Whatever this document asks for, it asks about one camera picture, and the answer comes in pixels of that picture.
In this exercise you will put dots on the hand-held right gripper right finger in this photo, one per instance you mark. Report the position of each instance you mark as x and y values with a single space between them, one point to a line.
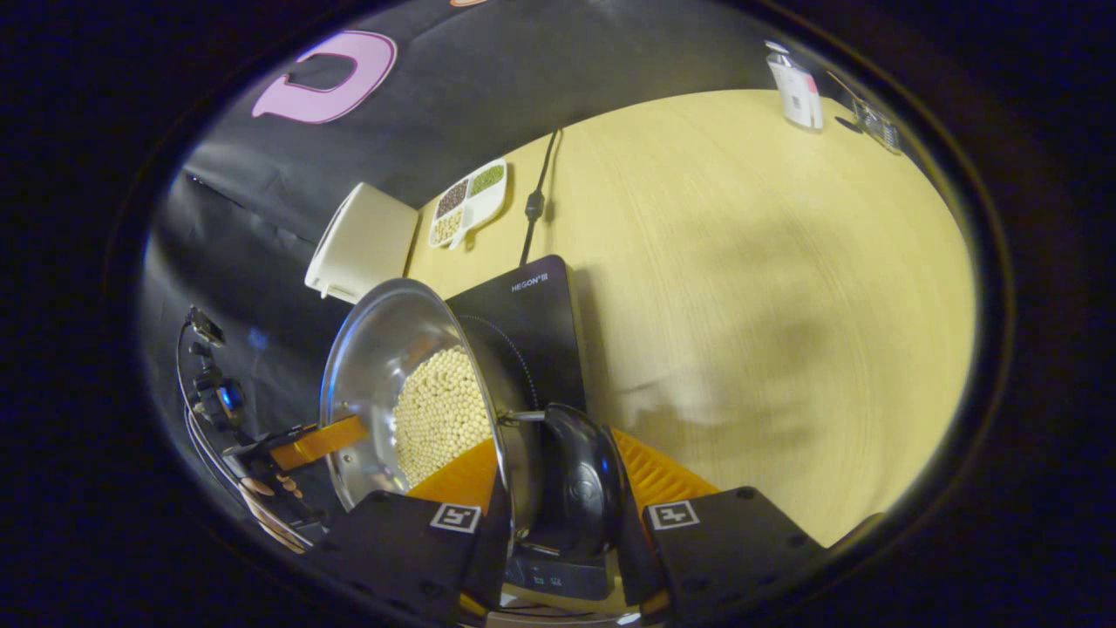
724 549

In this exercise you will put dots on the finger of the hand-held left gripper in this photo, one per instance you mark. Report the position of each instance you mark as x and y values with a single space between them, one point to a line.
318 440

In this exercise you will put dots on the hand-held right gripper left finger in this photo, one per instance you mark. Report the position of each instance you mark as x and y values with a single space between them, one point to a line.
392 541

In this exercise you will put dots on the stainless steel pot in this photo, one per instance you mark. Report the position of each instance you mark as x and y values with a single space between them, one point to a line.
375 349

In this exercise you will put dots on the pile of yellow soybeans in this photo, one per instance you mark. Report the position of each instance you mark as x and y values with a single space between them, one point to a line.
440 410

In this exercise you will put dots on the black induction cooktop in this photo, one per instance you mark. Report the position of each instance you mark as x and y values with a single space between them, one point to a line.
540 323

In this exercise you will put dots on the white toaster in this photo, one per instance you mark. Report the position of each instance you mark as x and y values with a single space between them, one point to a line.
366 244

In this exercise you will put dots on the white divided bean dish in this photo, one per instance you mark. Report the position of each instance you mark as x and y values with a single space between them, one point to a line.
471 205

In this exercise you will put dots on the black backdrop cloth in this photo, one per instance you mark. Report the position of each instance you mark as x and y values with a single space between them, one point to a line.
479 78

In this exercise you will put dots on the ribbed glass container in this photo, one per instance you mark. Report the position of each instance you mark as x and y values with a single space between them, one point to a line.
879 126

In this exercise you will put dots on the clear bottle red label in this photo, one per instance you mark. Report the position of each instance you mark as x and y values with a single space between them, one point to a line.
798 92

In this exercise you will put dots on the wooden stick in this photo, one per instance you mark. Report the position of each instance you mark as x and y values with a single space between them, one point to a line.
844 87

